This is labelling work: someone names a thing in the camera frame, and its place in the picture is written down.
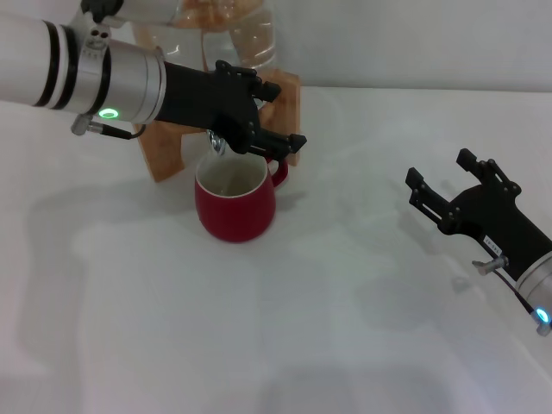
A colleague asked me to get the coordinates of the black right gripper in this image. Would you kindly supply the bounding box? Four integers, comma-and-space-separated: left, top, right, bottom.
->
405, 147, 552, 278

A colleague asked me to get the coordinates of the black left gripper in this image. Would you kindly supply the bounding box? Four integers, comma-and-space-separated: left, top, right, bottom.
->
152, 60, 308, 160

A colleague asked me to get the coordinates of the chrome faucet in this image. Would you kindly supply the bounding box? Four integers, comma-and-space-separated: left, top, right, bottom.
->
206, 97, 265, 158

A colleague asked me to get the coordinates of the red cup white inside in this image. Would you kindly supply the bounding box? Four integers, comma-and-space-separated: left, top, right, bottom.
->
193, 154, 290, 244

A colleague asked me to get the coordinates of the glass water dispenser jar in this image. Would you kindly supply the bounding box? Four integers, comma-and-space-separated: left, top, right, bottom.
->
130, 0, 278, 104

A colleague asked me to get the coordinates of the wooden dispenser stand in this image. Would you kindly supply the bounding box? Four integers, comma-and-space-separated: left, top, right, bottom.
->
133, 68, 302, 183

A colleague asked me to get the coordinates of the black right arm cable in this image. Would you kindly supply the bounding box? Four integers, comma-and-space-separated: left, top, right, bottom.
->
471, 254, 541, 315

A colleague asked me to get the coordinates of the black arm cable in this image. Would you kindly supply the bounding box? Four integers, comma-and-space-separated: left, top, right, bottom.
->
471, 254, 541, 315
70, 114, 147, 141

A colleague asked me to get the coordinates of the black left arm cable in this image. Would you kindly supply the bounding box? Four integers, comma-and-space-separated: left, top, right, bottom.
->
70, 114, 147, 141

